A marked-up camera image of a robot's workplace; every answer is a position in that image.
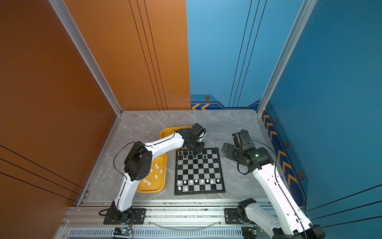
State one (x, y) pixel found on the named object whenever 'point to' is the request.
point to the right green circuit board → (250, 232)
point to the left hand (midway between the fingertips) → (203, 147)
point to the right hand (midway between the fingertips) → (228, 152)
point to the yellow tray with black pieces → (168, 133)
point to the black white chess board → (198, 173)
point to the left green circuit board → (122, 231)
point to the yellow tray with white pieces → (155, 180)
